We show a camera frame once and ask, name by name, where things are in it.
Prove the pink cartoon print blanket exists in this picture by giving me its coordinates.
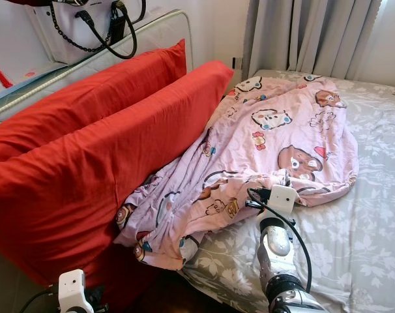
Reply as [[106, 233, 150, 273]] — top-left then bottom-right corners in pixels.
[[114, 75, 360, 271]]

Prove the bed with grey floral sheet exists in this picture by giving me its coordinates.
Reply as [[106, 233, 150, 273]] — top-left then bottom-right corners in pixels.
[[178, 68, 395, 313]]

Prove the grey pleated curtain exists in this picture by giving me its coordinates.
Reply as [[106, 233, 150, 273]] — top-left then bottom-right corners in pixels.
[[243, 0, 384, 80]]

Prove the red tassel ornament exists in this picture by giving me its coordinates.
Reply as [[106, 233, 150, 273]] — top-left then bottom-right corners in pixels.
[[0, 57, 14, 90]]

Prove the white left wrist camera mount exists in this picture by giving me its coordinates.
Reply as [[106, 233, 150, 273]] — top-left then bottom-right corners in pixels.
[[57, 269, 87, 313]]

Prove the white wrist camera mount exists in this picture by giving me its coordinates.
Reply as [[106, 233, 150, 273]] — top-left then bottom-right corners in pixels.
[[268, 185, 299, 216], [57, 269, 87, 313]]

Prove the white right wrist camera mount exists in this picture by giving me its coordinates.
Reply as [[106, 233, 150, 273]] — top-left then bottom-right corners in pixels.
[[268, 185, 299, 216]]

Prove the white handbag with black strap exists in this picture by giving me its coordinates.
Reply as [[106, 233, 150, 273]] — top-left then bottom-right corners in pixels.
[[28, 0, 146, 61]]

